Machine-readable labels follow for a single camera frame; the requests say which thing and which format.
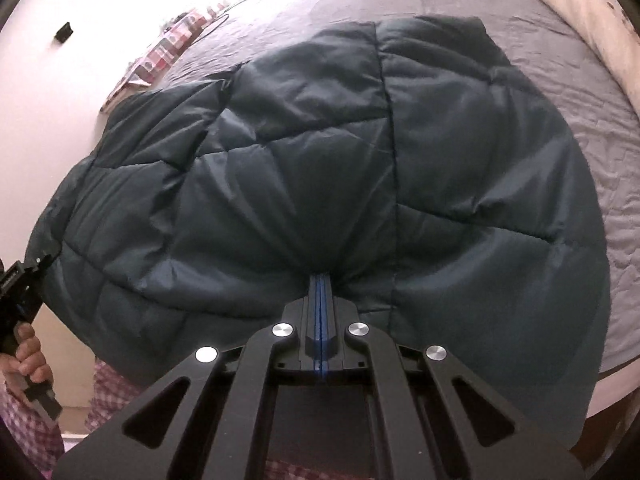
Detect pink plaid cloth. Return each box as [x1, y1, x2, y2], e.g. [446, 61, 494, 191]
[99, 4, 228, 115]

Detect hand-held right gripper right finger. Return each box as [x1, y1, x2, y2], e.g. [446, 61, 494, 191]
[318, 274, 586, 480]

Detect person's pink plaid pants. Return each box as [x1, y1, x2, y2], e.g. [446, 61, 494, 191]
[0, 357, 321, 480]

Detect person's left hand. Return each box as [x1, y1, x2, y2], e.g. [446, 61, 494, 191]
[0, 322, 53, 393]

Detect dark green quilted jacket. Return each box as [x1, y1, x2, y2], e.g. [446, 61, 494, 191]
[30, 14, 613, 453]

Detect bed with grey sheet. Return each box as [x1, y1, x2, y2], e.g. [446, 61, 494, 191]
[100, 0, 640, 421]

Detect thin black cable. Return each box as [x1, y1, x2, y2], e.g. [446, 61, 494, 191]
[187, 0, 263, 48]

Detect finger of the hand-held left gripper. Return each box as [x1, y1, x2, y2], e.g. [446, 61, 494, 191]
[24, 253, 56, 286]

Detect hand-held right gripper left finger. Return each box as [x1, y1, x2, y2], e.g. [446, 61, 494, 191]
[52, 274, 321, 480]

